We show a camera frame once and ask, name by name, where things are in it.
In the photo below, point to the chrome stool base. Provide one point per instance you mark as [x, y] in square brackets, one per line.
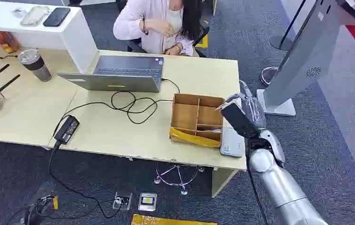
[177, 178]

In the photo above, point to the white desk shelf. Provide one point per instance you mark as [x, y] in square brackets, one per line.
[72, 34]

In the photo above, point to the silver floor socket box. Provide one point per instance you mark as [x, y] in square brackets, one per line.
[147, 202]

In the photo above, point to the clear phone case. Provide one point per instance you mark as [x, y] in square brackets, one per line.
[34, 15]

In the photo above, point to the person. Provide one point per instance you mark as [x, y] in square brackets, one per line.
[152, 18]

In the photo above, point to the grey card reader device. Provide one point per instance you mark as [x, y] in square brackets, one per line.
[231, 143]

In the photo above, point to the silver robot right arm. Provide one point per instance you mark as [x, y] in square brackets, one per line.
[284, 192]

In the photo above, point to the grey card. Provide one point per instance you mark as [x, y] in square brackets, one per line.
[210, 130]

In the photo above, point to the yellow sheet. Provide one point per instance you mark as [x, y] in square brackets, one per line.
[165, 221]

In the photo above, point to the black smartphone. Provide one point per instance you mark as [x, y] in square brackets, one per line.
[56, 16]

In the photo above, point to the pale desk side panel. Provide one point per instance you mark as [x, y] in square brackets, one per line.
[222, 183]

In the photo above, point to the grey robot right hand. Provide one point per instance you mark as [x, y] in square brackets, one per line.
[253, 111]

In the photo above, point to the round stanchion base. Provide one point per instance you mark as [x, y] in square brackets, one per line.
[267, 76]

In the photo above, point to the black power adapter brick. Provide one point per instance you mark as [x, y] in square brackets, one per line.
[67, 129]

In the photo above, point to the black stanchion pole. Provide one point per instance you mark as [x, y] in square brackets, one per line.
[290, 26]

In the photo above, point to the steel tumbler with lid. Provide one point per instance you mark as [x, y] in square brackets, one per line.
[36, 65]

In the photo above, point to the orange snack bag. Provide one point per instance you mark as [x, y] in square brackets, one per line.
[6, 41]

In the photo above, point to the wooden card box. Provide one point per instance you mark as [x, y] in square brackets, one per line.
[185, 116]

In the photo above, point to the floor socket with plug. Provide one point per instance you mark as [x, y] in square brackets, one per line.
[122, 201]

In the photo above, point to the grey laptop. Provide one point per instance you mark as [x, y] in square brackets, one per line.
[124, 73]

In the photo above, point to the grey standing kiosk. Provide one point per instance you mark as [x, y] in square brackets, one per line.
[307, 52]

